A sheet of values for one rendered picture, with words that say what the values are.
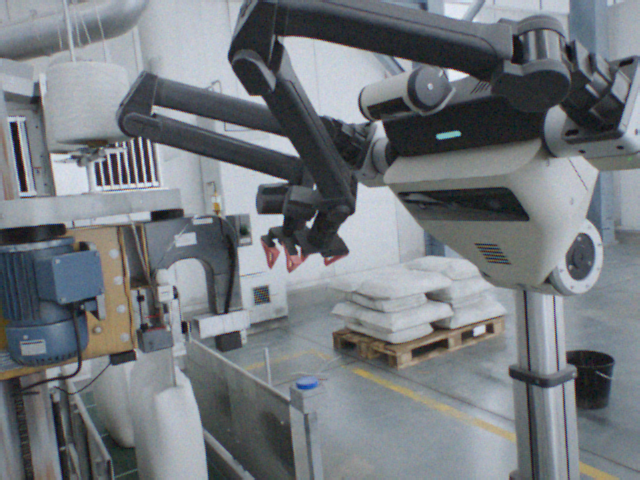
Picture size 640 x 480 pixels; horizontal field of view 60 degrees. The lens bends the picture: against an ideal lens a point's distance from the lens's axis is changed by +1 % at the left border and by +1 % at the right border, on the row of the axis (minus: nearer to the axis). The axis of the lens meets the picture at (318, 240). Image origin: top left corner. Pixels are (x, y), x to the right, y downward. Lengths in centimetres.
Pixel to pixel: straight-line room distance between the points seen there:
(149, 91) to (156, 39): 367
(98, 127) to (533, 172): 84
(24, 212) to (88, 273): 16
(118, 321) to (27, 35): 285
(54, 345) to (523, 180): 93
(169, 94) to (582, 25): 905
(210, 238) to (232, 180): 375
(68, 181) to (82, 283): 251
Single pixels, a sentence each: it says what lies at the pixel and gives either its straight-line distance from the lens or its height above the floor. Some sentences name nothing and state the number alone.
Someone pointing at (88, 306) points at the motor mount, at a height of 119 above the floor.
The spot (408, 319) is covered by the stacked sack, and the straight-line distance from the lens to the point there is 408.
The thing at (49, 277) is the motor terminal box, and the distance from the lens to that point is 115.
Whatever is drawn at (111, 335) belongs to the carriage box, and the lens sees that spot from 145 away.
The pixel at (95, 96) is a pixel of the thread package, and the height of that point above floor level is 161.
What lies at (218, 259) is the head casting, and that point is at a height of 122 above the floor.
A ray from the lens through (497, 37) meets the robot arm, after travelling 79.
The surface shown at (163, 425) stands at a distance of 179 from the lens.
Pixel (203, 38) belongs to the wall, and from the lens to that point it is 601.
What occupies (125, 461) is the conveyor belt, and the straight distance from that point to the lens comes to 245.
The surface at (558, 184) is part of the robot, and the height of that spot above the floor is 136.
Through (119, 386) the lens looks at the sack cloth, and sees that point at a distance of 249.
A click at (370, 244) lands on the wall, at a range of 676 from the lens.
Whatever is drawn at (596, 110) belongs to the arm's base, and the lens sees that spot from 85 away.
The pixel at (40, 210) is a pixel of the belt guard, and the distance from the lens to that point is 118.
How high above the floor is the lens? 140
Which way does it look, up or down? 6 degrees down
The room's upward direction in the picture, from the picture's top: 5 degrees counter-clockwise
